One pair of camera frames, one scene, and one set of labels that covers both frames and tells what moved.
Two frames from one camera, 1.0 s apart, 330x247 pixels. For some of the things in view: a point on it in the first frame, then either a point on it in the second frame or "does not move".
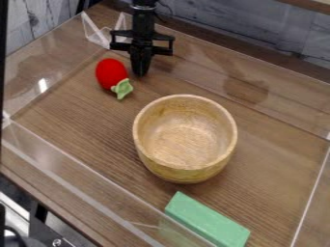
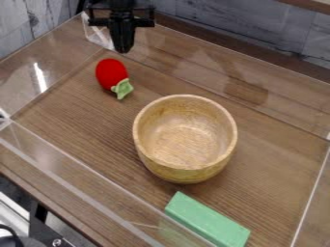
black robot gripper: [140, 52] -> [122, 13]
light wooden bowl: [184, 135] does not move
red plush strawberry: [111, 73] does not move
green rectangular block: [220, 231] does not move
